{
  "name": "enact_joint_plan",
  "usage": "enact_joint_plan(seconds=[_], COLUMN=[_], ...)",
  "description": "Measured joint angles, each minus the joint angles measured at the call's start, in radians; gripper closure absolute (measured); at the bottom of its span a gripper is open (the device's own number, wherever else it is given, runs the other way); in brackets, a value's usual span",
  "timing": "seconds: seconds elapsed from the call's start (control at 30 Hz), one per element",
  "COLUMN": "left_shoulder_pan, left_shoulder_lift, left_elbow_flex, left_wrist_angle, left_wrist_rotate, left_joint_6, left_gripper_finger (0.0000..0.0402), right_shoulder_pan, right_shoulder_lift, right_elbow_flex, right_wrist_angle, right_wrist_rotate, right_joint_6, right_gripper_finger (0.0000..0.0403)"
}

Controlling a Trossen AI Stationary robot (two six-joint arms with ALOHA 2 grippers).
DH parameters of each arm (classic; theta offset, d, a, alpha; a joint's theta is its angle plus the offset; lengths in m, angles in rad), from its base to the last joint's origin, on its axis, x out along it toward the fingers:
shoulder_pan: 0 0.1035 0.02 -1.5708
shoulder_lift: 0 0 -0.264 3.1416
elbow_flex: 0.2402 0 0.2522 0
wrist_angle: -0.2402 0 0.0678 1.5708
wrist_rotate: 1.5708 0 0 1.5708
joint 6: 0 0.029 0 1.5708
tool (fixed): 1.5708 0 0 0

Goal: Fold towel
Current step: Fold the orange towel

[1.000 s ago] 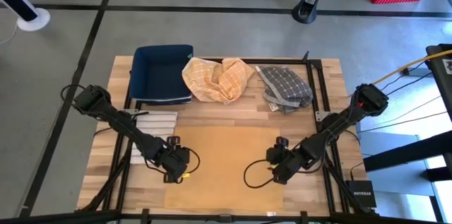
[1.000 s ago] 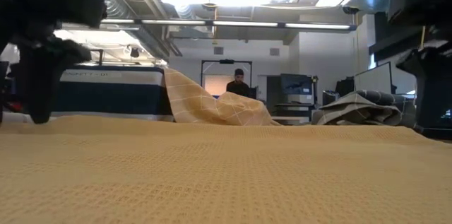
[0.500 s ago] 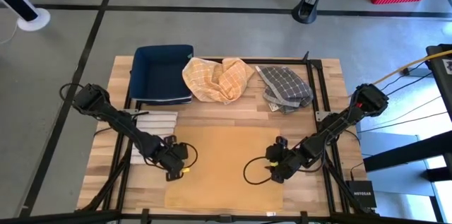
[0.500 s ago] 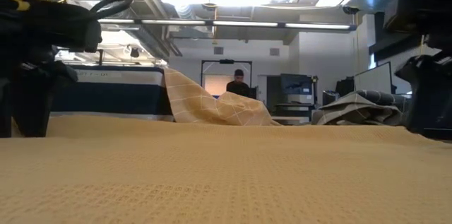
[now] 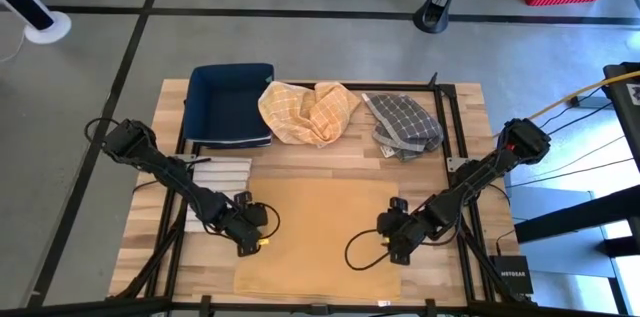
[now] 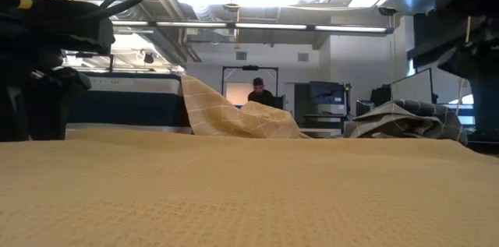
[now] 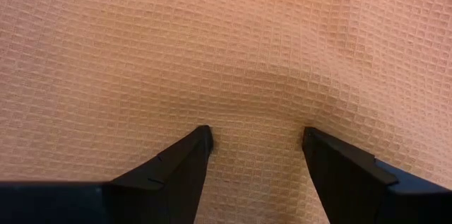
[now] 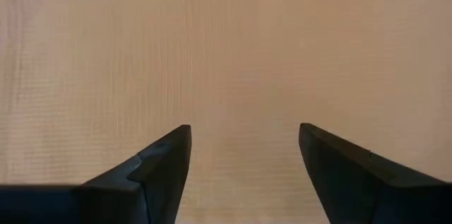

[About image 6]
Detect black cylinder bin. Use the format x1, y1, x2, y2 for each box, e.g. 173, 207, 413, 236
356, 99, 376, 118

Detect long ceiling light bar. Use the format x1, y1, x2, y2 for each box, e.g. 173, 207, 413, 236
111, 20, 391, 34

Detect black equipment cabinet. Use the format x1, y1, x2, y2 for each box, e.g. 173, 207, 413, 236
294, 81, 351, 118

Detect plain orange waffle towel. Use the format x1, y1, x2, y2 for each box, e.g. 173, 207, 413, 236
0, 127, 499, 247

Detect grey checked towel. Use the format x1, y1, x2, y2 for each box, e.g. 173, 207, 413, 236
342, 98, 469, 146

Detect orange towel with white grid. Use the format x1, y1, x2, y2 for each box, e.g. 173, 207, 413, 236
180, 74, 312, 140

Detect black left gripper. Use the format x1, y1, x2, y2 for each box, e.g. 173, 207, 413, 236
0, 0, 116, 143

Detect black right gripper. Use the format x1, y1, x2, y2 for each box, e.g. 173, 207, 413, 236
407, 9, 499, 143

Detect white blue striped bin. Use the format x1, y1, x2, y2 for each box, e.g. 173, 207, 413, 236
448, 94, 476, 125

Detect person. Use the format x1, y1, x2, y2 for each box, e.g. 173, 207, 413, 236
247, 77, 276, 108

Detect white partition panel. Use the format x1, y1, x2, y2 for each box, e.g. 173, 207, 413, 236
391, 68, 434, 104

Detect black rectangular frame stand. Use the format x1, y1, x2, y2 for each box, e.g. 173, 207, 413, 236
221, 65, 280, 100

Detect navy fabric bin white stripes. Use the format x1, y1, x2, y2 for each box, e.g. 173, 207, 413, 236
65, 71, 193, 130

